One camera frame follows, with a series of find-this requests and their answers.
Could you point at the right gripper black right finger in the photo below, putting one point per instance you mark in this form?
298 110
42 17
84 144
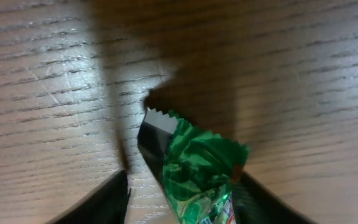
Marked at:
254 204

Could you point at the green KitKat Chunky bar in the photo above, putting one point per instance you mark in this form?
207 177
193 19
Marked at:
195 168

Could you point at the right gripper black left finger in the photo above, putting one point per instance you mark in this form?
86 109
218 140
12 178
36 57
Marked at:
106 204

